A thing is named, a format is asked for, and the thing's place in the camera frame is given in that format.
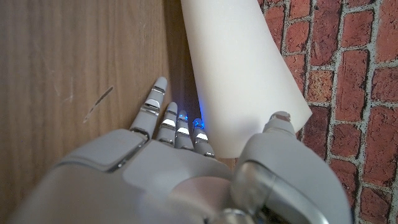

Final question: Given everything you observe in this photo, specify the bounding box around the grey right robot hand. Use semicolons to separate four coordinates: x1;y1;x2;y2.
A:
6;76;354;224

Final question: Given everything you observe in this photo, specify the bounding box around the printed brick wall backdrop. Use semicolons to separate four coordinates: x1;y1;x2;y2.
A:
256;0;398;224

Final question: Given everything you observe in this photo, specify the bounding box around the cream memory foam sheet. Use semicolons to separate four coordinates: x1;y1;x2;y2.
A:
180;0;313;159

